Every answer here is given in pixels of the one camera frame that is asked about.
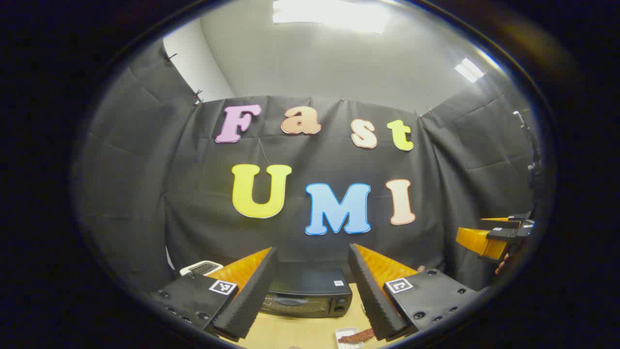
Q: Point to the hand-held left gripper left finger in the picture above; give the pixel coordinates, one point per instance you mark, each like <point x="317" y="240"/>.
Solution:
<point x="259" y="286"/>

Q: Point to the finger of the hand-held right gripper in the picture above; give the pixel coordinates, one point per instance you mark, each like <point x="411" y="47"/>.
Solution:
<point x="508" y="222"/>
<point x="477" y="242"/>

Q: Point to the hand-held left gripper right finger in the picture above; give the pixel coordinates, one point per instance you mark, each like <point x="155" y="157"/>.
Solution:
<point x="370" y="291"/>

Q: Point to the red meat piece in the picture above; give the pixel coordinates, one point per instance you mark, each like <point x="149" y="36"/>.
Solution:
<point x="356" y="336"/>

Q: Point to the black electric oven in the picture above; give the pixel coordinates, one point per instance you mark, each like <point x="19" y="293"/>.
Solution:
<point x="310" y="291"/>

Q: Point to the white rectangular tray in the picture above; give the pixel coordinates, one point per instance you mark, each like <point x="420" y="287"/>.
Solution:
<point x="341" y="334"/>

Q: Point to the white toaster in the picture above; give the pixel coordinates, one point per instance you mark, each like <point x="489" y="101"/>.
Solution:
<point x="201" y="268"/>

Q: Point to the black stand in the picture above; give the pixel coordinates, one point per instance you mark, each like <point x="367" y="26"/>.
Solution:
<point x="533" y="165"/>

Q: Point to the ceiling light panel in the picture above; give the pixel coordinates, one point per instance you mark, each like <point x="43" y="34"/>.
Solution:
<point x="469" y="70"/>
<point x="329" y="14"/>

